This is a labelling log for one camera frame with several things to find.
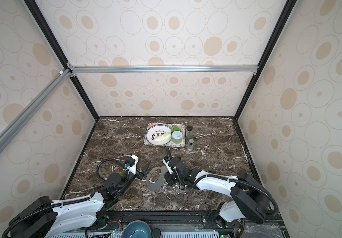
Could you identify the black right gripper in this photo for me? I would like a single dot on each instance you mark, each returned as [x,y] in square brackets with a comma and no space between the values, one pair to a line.
[167,179]

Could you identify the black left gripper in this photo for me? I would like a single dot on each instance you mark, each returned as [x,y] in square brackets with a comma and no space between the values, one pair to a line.
[142,173]

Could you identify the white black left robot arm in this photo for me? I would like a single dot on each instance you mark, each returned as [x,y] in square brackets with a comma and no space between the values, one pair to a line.
[102,197]

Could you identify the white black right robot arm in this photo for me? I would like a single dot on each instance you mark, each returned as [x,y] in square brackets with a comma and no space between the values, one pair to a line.
[249,198]

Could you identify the small clear glass jar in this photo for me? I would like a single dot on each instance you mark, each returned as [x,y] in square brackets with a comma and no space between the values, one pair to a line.
[190,145]

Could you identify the green tin can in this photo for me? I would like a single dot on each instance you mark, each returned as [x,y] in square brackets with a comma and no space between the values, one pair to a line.
[177,137]

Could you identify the pale green toy cabbage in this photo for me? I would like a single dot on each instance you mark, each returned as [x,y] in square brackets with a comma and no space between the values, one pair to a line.
[163,139]

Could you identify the dark lid glass jar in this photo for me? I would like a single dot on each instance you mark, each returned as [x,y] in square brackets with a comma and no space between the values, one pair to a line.
[189,132]

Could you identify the white plate with red text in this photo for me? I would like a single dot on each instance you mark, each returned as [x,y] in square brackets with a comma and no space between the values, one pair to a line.
[155,131]

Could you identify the green toy leaf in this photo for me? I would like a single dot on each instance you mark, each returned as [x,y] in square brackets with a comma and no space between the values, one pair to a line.
[176,128]

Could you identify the floral rectangular tray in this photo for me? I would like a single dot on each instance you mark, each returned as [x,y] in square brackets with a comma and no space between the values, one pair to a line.
[170,144]

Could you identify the blue ceramic bowl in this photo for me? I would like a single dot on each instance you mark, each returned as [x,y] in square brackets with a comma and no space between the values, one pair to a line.
[136,229]

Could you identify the silver aluminium crossbar back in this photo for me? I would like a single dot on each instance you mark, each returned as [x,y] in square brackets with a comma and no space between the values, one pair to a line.
[164,68]

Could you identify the silver aluminium crossbar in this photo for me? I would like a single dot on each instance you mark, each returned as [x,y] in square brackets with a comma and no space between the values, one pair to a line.
[164,68]
[20,121]

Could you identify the silver aluminium crossbar left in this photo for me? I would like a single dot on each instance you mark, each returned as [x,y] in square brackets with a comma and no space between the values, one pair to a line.
[20,121]

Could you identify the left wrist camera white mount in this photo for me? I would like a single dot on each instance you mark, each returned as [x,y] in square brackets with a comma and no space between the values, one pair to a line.
[131,164]

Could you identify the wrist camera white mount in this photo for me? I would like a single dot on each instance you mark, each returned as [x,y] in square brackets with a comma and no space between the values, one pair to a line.
[131,164]
[167,161]

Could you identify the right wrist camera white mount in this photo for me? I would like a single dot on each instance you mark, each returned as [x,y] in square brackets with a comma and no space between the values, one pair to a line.
[167,161]

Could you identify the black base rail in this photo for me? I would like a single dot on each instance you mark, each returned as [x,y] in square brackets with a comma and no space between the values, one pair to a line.
[159,221]

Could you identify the black corner frame post right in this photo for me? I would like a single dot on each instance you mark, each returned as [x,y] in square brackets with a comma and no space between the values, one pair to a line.
[281,22]

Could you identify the black corner frame post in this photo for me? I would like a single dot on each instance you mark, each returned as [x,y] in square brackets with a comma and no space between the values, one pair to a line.
[39,18]
[281,22]

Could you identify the black corner frame post left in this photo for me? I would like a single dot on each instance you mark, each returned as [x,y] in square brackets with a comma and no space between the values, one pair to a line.
[39,18]

